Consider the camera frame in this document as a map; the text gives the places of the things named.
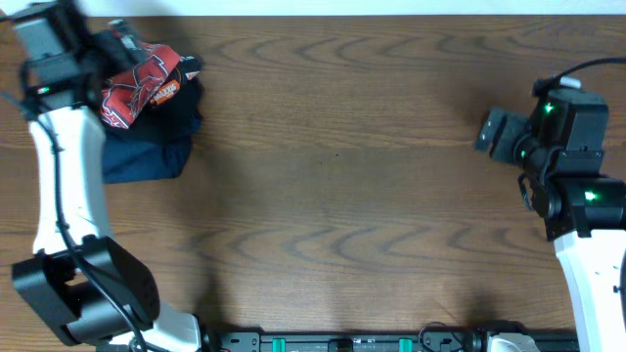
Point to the folded navy blue shirt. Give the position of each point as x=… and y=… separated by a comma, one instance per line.
x=148, y=152

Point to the red orange t-shirt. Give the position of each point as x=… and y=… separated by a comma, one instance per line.
x=130, y=91

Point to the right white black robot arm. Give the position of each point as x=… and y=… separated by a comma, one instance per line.
x=558, y=150

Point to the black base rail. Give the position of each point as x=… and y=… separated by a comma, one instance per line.
x=430, y=340

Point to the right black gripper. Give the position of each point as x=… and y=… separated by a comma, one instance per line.
x=513, y=126

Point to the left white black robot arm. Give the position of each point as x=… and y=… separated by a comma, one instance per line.
x=81, y=283

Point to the folded black printed shirt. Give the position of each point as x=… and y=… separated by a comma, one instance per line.
x=186, y=70

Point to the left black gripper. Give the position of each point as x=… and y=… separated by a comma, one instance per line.
x=119, y=37

